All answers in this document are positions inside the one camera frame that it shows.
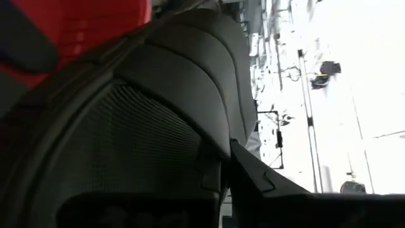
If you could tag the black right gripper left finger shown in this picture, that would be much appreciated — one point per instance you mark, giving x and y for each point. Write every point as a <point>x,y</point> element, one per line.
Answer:
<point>142,212</point>

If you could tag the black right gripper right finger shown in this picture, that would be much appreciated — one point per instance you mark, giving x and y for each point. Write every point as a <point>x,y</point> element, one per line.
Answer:
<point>284,209</point>

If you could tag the red plastic bin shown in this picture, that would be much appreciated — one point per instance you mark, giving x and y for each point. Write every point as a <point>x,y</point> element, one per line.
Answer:
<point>95,25</point>

